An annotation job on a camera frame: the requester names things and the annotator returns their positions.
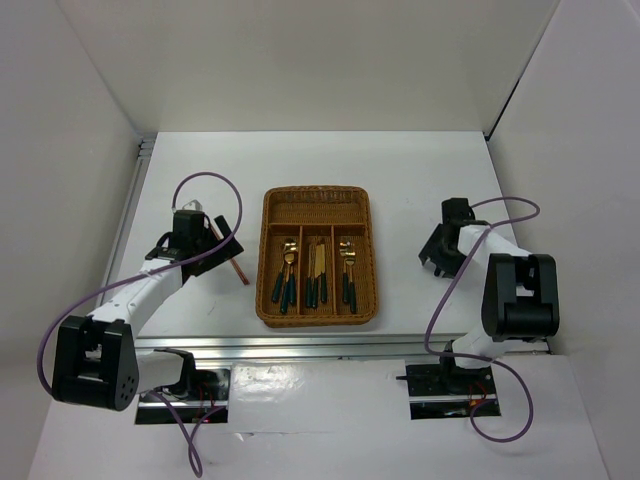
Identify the copper chopstick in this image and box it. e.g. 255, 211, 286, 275
209, 223, 250, 286
230, 259, 250, 286

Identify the gold knife green handle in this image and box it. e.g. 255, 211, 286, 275
317, 242, 328, 304
305, 242, 315, 309
312, 243, 324, 309

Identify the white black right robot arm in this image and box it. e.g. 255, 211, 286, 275
419, 198, 560, 392

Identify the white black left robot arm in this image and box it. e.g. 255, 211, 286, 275
52, 209, 243, 411

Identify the brown wicker cutlery tray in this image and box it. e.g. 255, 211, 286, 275
255, 186, 379, 328

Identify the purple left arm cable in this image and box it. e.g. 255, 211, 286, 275
37, 172, 244, 479

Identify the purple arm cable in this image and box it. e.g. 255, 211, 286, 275
423, 197, 541, 444
37, 172, 244, 479

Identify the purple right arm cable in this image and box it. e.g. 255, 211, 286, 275
423, 197, 541, 444

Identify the aluminium frame rail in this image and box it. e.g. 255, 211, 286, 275
79, 134, 556, 364

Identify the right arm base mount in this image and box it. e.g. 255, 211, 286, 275
396, 364, 501, 420

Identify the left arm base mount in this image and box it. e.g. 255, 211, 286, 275
135, 348, 231, 425

